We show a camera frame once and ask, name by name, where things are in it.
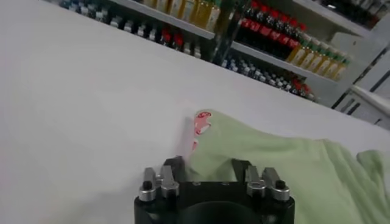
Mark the cola bottle red cap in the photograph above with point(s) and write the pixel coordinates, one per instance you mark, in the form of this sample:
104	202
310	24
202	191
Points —
284	39
245	23
275	35
178	41
293	43
166	36
265	31
297	84
306	89
255	27

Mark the white beverage display shelf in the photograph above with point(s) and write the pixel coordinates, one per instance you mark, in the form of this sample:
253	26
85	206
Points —
274	61
182	25

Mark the dark tea bottle white cap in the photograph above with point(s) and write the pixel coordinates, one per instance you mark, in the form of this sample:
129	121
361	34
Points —
115	22
152	34
140	30
128	26

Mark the light green printed t-shirt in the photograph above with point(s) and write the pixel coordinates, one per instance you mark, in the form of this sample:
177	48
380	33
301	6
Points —
274	170

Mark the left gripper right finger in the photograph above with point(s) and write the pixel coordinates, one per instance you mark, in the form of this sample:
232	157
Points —
256	181

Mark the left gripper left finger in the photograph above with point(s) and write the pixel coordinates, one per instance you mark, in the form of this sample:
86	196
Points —
166	179

